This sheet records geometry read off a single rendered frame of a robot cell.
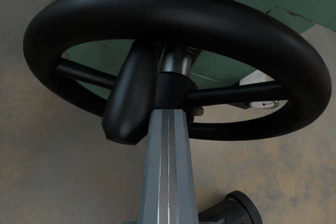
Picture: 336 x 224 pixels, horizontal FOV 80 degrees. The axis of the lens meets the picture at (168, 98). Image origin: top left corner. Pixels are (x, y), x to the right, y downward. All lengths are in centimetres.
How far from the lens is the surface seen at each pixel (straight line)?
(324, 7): 38
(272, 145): 142
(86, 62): 62
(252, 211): 106
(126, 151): 103
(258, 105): 52
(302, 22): 39
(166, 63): 24
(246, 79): 56
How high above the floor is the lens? 102
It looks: 65 degrees down
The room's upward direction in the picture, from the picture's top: 45 degrees clockwise
